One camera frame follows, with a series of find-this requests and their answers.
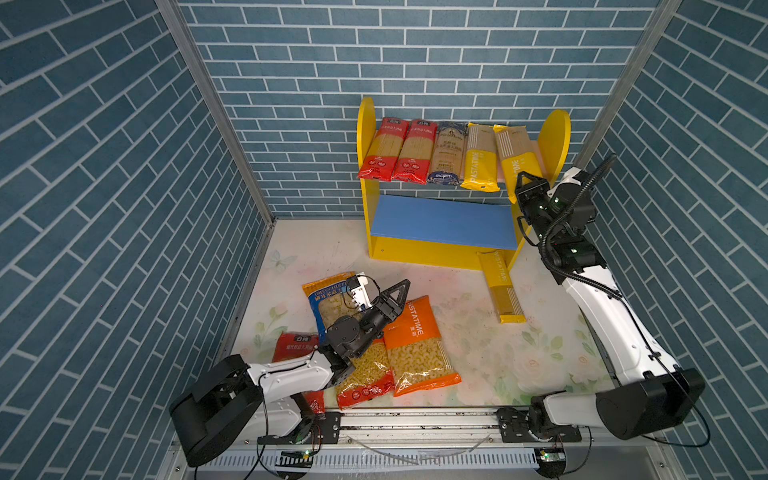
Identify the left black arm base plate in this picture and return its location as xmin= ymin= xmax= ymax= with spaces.
xmin=258 ymin=411 xmax=343 ymax=445

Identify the blue orecchiette pasta bag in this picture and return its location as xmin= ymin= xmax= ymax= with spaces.
xmin=302 ymin=272 xmax=360 ymax=340

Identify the yellow Pastatime spaghetti pack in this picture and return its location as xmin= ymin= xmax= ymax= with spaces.
xmin=461 ymin=123 xmax=500 ymax=192

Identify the orange Pastatime macaroni bag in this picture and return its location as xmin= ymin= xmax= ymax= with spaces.
xmin=384 ymin=296 xmax=462 ymax=397

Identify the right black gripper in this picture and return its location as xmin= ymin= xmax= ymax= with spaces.
xmin=517 ymin=169 xmax=559 ymax=250

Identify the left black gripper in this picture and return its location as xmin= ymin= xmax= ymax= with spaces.
xmin=349 ymin=282 xmax=408 ymax=362

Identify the yellow shelf with coloured boards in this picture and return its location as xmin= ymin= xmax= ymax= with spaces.
xmin=356 ymin=97 xmax=572 ymax=270

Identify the red macaroni bag left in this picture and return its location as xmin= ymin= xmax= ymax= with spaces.
xmin=272 ymin=332 xmax=326 ymax=415

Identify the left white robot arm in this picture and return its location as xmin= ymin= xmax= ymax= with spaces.
xmin=169 ymin=279 xmax=411 ymax=468

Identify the red spaghetti pack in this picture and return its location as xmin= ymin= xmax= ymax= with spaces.
xmin=358 ymin=117 xmax=409 ymax=182
xmin=393 ymin=119 xmax=438 ymax=185

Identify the dark blue spaghetti pack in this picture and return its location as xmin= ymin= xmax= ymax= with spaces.
xmin=427 ymin=121 xmax=468 ymax=186

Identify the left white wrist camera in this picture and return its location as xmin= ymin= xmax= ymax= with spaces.
xmin=346 ymin=274 xmax=372 ymax=311

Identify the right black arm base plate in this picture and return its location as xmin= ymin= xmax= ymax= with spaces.
xmin=496 ymin=406 xmax=582 ymax=444

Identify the red fusilli bag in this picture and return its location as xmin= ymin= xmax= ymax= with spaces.
xmin=336 ymin=339 xmax=395 ymax=409

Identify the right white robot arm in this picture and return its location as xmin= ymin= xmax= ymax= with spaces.
xmin=515 ymin=168 xmax=706 ymax=440

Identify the aluminium mounting rail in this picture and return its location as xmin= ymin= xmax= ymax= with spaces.
xmin=173 ymin=406 xmax=667 ymax=451

